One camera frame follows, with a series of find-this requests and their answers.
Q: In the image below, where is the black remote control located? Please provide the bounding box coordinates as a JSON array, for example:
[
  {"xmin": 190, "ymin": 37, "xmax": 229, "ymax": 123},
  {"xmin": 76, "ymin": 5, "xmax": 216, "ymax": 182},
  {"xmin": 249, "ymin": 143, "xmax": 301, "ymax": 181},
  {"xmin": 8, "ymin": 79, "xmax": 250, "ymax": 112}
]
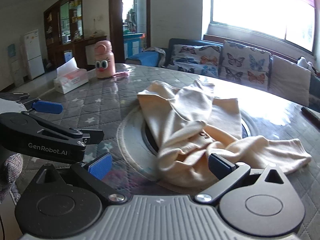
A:
[{"xmin": 301, "ymin": 106, "xmax": 320, "ymax": 128}]

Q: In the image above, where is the butterfly print cushion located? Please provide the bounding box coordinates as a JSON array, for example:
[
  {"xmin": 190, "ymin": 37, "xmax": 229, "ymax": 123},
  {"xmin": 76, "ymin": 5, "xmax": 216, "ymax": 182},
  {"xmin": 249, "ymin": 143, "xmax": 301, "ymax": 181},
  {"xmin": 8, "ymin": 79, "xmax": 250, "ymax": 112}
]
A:
[
  {"xmin": 167, "ymin": 44, "xmax": 223, "ymax": 77},
  {"xmin": 219, "ymin": 40, "xmax": 272, "ymax": 90}
]

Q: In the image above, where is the white refrigerator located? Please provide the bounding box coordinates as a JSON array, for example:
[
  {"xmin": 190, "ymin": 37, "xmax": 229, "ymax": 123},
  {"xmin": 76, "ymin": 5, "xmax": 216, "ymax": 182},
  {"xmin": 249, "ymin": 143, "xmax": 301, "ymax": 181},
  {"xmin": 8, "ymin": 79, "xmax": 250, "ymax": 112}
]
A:
[{"xmin": 24, "ymin": 29, "xmax": 45, "ymax": 80}]

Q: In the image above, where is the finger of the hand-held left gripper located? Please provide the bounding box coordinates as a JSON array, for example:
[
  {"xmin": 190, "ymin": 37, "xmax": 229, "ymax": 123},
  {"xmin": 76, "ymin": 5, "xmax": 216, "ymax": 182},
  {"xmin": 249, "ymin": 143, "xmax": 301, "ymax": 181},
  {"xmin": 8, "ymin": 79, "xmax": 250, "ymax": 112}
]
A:
[
  {"xmin": 35, "ymin": 121, "xmax": 105, "ymax": 144},
  {"xmin": 0, "ymin": 92, "xmax": 63, "ymax": 115}
]

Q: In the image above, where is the person's left forearm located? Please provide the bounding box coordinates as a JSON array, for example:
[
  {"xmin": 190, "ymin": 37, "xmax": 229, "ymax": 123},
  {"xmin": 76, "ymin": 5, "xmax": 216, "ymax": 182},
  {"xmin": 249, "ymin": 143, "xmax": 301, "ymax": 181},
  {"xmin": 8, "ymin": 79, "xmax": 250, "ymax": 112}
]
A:
[{"xmin": 0, "ymin": 154, "xmax": 24, "ymax": 205}]

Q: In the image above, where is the blue cabinet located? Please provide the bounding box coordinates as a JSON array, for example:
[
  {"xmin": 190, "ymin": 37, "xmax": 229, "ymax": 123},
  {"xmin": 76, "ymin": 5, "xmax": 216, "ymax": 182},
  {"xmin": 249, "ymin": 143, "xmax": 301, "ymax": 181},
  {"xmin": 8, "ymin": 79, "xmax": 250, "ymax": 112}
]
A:
[{"xmin": 123, "ymin": 32, "xmax": 145, "ymax": 55}]

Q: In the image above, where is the large window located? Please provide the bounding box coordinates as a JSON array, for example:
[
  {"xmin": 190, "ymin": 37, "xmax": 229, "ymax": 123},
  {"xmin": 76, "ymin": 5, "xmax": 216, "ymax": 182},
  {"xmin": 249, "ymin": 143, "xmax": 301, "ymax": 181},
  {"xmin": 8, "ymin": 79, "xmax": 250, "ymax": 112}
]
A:
[{"xmin": 202, "ymin": 0, "xmax": 317, "ymax": 53}]

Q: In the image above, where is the cream long-sleeved shirt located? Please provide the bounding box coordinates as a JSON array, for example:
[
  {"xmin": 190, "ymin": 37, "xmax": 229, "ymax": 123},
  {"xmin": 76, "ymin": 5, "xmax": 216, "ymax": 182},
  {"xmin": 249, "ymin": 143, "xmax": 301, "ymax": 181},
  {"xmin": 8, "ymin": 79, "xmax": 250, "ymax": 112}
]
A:
[{"xmin": 137, "ymin": 79, "xmax": 312, "ymax": 188}]

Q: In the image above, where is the pink cartoon-face water bottle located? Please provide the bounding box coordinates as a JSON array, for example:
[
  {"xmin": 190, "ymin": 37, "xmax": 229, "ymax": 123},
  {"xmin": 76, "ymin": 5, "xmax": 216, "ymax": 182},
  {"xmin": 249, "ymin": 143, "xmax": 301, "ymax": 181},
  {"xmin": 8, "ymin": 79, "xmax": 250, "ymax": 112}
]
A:
[{"xmin": 94, "ymin": 40, "xmax": 115, "ymax": 80}]

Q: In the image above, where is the grey quilted star tablecloth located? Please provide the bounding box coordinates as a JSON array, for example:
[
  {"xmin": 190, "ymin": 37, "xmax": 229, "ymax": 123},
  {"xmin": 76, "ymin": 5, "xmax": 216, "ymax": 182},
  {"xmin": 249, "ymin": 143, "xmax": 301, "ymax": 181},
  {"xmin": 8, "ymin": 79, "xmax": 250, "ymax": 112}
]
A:
[{"xmin": 0, "ymin": 62, "xmax": 320, "ymax": 240}]

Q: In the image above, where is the grey knitted cloth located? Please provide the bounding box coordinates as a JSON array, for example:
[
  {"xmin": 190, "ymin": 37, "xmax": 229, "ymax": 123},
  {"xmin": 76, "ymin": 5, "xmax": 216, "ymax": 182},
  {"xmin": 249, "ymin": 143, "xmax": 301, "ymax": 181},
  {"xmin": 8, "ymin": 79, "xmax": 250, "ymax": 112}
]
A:
[{"xmin": 150, "ymin": 47, "xmax": 167, "ymax": 67}]

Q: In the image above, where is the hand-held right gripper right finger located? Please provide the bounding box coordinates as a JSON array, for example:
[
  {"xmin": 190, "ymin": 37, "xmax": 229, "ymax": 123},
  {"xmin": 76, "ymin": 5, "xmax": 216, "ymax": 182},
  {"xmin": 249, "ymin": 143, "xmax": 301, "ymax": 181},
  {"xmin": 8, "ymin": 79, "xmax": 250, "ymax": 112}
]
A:
[{"xmin": 195, "ymin": 152, "xmax": 288, "ymax": 204}]

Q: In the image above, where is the blue folded blanket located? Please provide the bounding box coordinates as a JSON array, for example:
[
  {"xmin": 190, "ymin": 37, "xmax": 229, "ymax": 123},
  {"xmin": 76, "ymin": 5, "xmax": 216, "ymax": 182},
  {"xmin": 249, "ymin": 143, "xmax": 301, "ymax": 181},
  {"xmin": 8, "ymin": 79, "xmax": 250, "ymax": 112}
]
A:
[{"xmin": 135, "ymin": 51, "xmax": 160, "ymax": 67}]

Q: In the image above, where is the dark wooden door frame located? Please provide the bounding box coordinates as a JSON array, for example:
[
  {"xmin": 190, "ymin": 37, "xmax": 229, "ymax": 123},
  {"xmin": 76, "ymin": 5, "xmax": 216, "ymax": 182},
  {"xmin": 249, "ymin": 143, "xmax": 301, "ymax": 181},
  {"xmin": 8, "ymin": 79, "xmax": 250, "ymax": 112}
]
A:
[{"xmin": 109, "ymin": 0, "xmax": 151, "ymax": 63}]

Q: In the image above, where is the white and pink tissue pack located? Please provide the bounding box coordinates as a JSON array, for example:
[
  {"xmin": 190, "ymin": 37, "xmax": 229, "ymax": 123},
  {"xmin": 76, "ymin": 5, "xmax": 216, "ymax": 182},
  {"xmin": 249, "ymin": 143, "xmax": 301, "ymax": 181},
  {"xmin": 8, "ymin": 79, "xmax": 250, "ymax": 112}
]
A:
[{"xmin": 53, "ymin": 57, "xmax": 89, "ymax": 94}]

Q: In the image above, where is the dark blue sofa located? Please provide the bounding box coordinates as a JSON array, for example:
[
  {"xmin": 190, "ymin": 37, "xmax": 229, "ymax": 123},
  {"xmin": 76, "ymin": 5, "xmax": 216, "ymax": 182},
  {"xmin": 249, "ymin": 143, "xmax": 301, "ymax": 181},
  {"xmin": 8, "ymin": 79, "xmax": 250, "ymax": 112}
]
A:
[{"xmin": 125, "ymin": 38, "xmax": 320, "ymax": 105}]

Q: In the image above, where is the plain beige cushion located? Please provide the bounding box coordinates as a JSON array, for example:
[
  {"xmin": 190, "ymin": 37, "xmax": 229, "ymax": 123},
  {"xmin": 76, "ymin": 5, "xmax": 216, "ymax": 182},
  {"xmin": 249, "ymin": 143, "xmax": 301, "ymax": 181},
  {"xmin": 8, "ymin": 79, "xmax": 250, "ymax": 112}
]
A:
[{"xmin": 269, "ymin": 54, "xmax": 312, "ymax": 107}]

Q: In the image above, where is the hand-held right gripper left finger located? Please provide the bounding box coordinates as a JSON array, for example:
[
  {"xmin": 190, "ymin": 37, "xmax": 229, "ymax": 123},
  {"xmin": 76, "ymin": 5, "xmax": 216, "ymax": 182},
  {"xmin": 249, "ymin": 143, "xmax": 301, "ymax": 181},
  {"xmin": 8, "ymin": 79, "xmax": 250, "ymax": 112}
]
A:
[{"xmin": 35, "ymin": 152, "xmax": 127, "ymax": 204}]

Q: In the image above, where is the wooden display cabinet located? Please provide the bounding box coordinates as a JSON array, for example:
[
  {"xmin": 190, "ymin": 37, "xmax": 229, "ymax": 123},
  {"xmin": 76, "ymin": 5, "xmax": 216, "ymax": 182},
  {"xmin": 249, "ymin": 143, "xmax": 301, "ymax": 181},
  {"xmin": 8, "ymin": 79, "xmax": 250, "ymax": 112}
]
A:
[{"xmin": 44, "ymin": 0, "xmax": 108, "ymax": 70}]

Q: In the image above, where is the white plush toy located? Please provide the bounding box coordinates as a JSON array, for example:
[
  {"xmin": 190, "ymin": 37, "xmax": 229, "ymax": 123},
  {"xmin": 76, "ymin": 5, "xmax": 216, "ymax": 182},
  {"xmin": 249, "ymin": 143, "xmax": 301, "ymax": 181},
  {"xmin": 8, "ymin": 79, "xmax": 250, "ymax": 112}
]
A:
[{"xmin": 297, "ymin": 56, "xmax": 315, "ymax": 72}]

